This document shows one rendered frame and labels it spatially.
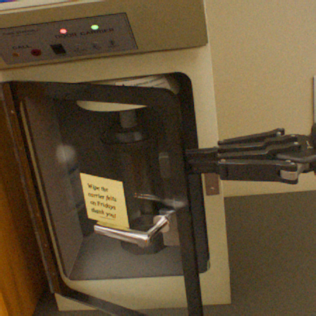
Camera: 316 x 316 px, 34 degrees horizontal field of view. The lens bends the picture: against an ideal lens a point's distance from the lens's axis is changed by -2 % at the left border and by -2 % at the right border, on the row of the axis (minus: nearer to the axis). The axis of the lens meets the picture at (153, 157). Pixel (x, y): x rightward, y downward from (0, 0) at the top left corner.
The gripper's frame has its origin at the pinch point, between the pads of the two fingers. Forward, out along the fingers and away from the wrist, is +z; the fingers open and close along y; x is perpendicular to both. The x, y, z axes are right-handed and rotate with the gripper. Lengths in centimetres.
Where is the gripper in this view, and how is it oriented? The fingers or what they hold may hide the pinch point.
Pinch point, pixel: (187, 161)
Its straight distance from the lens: 69.5
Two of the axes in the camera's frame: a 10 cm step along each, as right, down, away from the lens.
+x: 1.3, 9.1, 4.0
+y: -0.9, 4.1, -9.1
